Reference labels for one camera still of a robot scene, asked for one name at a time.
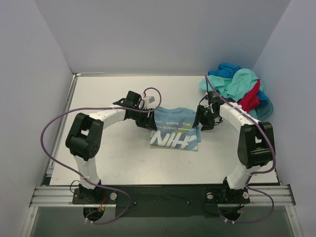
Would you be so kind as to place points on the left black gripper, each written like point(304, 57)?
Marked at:
point(144, 119)

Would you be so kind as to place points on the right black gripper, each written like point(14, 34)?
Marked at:
point(204, 117)

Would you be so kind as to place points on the light blue printed t-shirt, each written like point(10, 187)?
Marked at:
point(175, 129)

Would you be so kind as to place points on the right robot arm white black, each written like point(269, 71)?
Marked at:
point(256, 148)

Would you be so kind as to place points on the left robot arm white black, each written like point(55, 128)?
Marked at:
point(85, 135)

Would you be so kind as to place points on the red t-shirt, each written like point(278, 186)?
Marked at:
point(250, 100)

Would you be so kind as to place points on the royal blue t-shirt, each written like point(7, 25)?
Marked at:
point(225, 70)

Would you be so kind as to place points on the translucent teal plastic basket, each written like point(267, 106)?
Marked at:
point(262, 111)

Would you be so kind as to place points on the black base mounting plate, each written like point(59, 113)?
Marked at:
point(165, 200)

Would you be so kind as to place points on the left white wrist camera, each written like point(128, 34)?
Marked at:
point(147, 100)

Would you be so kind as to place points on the aluminium front rail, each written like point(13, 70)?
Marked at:
point(61, 196)

